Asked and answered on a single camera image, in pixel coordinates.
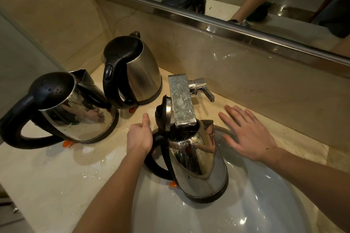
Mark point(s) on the chrome square faucet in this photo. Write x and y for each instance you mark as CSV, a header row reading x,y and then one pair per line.
x,y
181,101

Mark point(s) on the person's left thumb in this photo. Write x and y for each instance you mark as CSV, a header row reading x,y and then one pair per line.
x,y
146,119

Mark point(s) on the brushed steel electric kettle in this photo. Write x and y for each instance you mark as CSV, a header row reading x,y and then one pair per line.
x,y
145,77

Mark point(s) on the person's left hand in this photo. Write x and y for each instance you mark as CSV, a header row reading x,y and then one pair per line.
x,y
139,138

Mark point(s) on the person's right middle finger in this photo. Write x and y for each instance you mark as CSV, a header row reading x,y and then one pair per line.
x,y
235,115

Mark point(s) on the polished steel electric kettle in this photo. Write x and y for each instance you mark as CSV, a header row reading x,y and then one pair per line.
x,y
79,120
197,159

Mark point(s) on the person's right hand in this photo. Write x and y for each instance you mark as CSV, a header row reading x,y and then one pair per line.
x,y
253,138

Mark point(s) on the grey cabinet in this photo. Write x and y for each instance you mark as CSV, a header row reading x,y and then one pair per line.
x,y
11,213

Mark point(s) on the white sink basin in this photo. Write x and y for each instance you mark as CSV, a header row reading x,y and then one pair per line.
x,y
259,202

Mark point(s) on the person's right little finger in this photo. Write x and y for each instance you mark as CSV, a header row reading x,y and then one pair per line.
x,y
251,116

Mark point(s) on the person's left forearm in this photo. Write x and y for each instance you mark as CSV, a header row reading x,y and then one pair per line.
x,y
114,197

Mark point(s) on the person's right forearm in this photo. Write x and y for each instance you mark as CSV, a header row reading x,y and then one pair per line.
x,y
309,178

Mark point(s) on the person's right thumb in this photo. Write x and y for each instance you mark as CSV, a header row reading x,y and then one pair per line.
x,y
230,142

